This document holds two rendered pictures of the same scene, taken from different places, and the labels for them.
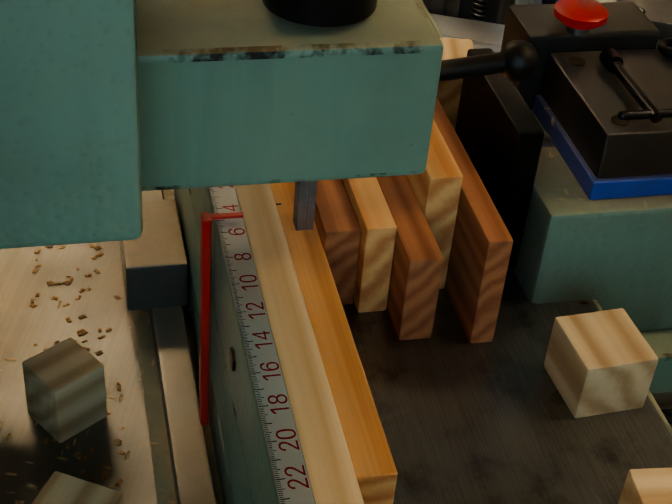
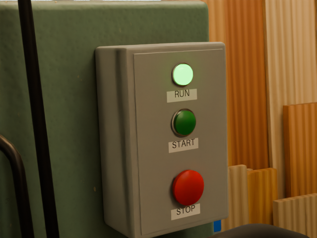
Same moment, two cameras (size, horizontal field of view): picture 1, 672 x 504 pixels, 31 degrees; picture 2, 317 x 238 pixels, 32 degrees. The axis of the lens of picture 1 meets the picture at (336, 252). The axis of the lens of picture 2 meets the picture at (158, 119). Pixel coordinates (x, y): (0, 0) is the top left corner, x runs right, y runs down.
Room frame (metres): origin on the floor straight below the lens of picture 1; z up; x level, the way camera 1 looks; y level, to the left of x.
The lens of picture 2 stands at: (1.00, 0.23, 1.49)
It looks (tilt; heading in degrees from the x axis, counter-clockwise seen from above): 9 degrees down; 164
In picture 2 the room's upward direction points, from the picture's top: 2 degrees counter-clockwise
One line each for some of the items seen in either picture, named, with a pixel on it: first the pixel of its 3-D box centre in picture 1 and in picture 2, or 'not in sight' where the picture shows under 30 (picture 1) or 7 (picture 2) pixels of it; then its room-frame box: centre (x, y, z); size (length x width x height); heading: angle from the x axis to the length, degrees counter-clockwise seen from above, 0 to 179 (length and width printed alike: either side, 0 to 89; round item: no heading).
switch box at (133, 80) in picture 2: not in sight; (163, 135); (0.54, 0.36, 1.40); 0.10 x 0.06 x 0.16; 105
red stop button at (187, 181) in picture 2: not in sight; (188, 187); (0.57, 0.37, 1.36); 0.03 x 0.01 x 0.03; 105
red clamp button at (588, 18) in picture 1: (581, 12); not in sight; (0.62, -0.12, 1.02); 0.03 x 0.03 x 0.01
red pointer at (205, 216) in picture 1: (219, 324); not in sight; (0.48, 0.06, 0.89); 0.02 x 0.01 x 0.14; 105
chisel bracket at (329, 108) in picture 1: (269, 92); not in sight; (0.48, 0.04, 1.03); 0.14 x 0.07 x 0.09; 105
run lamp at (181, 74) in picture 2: not in sight; (183, 74); (0.57, 0.37, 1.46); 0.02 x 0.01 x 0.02; 105
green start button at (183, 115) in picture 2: not in sight; (185, 123); (0.57, 0.37, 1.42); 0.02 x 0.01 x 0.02; 105
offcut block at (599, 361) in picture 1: (599, 362); not in sight; (0.44, -0.13, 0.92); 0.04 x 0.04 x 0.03; 19
